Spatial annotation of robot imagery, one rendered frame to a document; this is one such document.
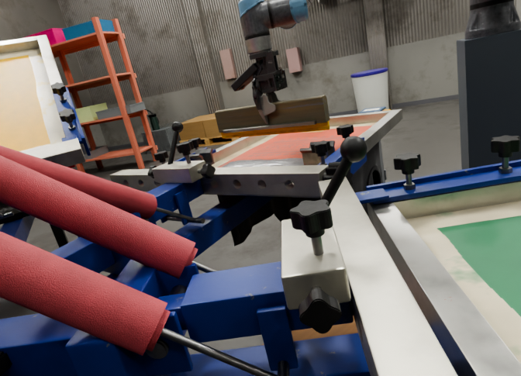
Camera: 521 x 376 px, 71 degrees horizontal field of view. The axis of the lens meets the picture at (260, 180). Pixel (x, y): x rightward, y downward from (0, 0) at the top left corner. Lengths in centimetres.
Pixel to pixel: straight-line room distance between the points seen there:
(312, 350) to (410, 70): 704
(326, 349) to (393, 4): 709
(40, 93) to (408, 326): 143
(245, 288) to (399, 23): 710
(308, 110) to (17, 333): 86
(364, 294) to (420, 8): 713
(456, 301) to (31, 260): 41
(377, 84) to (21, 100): 566
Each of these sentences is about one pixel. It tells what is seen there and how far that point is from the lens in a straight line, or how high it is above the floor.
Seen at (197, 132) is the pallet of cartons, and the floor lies 28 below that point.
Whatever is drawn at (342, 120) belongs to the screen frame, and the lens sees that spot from 157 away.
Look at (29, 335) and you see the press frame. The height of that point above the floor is 102.
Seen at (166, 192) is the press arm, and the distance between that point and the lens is 82.
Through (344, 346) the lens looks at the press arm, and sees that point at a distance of 48.
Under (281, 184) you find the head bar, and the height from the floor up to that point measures 102.
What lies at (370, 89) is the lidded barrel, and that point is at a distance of 652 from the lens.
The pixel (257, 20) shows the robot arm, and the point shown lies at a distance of 113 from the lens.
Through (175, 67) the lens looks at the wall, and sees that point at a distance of 867.
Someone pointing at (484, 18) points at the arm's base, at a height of 125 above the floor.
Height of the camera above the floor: 125
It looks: 17 degrees down
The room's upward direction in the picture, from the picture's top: 12 degrees counter-clockwise
